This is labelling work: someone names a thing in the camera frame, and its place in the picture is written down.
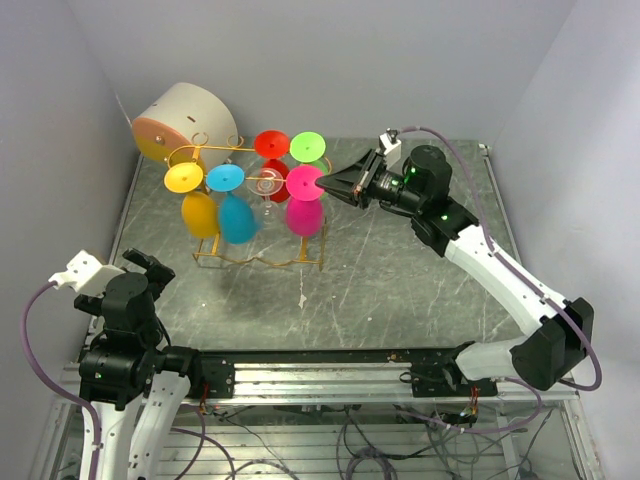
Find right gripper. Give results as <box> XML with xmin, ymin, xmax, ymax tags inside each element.
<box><xmin>315</xmin><ymin>149</ymin><xmax>424</xmax><ymax>215</ymax></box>

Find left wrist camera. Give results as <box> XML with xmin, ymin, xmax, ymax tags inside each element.
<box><xmin>48</xmin><ymin>250</ymin><xmax>125</xmax><ymax>297</ymax></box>

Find yellow plastic wine glass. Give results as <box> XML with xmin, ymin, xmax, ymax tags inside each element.
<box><xmin>164</xmin><ymin>162</ymin><xmax>219</xmax><ymax>239</ymax></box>

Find red plastic wine glass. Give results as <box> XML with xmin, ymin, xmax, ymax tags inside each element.
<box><xmin>254</xmin><ymin>130</ymin><xmax>290</xmax><ymax>204</ymax></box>

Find aluminium mounting rail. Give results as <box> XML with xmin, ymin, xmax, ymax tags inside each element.
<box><xmin>62</xmin><ymin>357</ymin><xmax>579</xmax><ymax>406</ymax></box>

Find gold wire wine glass rack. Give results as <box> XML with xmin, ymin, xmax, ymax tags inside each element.
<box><xmin>166</xmin><ymin>138</ymin><xmax>328</xmax><ymax>268</ymax></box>

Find green plastic wine glass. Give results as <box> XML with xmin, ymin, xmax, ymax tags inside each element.
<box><xmin>286</xmin><ymin>131</ymin><xmax>326</xmax><ymax>201</ymax></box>

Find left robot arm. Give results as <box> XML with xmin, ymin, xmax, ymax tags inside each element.
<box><xmin>68</xmin><ymin>249</ymin><xmax>235</xmax><ymax>479</ymax></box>

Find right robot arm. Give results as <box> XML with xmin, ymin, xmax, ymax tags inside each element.
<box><xmin>315</xmin><ymin>145</ymin><xmax>594</xmax><ymax>396</ymax></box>

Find pink plastic wine glass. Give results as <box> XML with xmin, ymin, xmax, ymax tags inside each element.
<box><xmin>285</xmin><ymin>164</ymin><xmax>324</xmax><ymax>237</ymax></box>

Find clear wine glass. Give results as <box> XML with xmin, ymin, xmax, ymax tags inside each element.
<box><xmin>245</xmin><ymin>168</ymin><xmax>285</xmax><ymax>228</ymax></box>

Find loose cables under table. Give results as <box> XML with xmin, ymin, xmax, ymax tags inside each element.
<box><xmin>169</xmin><ymin>394</ymin><xmax>556</xmax><ymax>480</ymax></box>

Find white cylindrical container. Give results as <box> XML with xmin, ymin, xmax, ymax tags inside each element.
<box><xmin>132</xmin><ymin>82</ymin><xmax>238</xmax><ymax>171</ymax></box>

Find blue plastic wine glass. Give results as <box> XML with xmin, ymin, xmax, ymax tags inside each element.
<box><xmin>206</xmin><ymin>164</ymin><xmax>259</xmax><ymax>245</ymax></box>

